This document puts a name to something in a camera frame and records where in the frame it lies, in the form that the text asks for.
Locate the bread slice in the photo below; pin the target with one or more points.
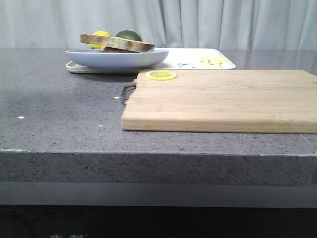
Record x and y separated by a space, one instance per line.
115 50
118 43

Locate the light blue round plate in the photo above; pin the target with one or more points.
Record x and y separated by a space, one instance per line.
98 59

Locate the white bear-print tray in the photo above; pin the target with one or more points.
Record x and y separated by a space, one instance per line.
178 58

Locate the lemon slice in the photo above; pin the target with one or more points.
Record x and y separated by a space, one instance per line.
160 75

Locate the wooden cutting board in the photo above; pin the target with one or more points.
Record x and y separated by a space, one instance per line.
248 101

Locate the green lime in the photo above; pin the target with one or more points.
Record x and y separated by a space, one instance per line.
129 35

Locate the yellow lemon rear left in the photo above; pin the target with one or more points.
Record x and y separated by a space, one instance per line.
99 33

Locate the grey curtain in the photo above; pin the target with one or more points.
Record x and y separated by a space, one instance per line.
218 24

